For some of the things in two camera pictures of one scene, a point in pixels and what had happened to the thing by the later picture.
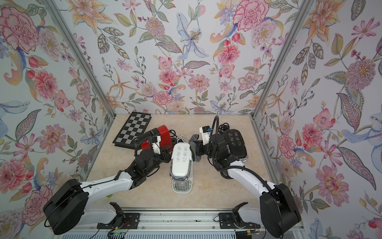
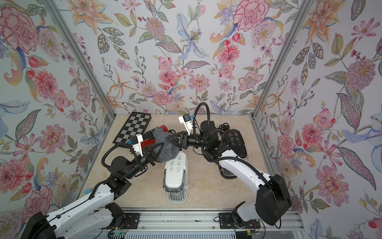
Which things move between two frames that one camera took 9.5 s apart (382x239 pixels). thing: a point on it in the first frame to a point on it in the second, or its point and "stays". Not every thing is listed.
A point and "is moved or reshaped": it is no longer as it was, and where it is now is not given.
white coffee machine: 181,170 is moved or reshaped
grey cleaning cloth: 193,146 to 167,145
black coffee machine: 236,144 stays
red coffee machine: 162,131 stays
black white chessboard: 137,124 stays
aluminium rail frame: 178,221 stays
